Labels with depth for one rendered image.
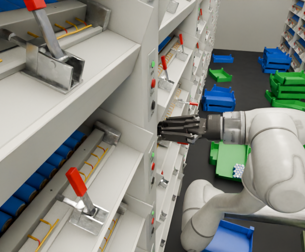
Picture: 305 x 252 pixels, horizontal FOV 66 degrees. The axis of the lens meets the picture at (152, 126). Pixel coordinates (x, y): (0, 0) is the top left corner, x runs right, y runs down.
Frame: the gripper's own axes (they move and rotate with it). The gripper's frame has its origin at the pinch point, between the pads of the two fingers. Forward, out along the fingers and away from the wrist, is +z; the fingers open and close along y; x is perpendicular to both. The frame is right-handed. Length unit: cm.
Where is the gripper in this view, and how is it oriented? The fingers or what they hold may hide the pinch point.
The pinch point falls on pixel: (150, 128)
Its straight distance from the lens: 70.4
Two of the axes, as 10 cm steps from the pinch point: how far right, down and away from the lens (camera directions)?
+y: -2.5, 5.4, -8.1
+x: 1.6, 8.4, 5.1
